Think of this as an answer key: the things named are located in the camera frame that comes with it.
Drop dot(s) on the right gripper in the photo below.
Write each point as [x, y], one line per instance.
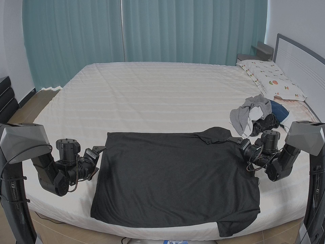
[247, 149]

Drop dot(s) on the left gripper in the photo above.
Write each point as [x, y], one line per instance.
[92, 159]

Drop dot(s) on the black T-shirt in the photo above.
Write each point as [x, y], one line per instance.
[165, 177]

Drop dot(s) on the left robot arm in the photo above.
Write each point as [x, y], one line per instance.
[22, 138]

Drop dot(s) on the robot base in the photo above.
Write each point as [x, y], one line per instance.
[175, 242]

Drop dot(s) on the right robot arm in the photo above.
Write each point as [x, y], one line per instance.
[304, 136]

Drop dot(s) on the pile of clothes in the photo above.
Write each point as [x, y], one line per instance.
[238, 118]

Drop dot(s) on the bed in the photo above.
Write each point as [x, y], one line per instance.
[152, 93]

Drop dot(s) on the white printed pillow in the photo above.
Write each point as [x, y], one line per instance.
[269, 76]

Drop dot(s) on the grey bedside table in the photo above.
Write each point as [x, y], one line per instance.
[264, 48]

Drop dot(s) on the black chest of drawers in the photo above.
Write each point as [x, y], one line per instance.
[6, 98]

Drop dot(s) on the blue-green curtain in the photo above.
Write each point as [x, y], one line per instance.
[190, 21]
[76, 34]

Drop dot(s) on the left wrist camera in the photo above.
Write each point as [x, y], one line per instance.
[78, 147]

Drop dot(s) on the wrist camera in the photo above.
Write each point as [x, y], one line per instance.
[78, 147]
[259, 143]

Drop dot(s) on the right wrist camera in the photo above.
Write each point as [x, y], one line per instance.
[259, 143]

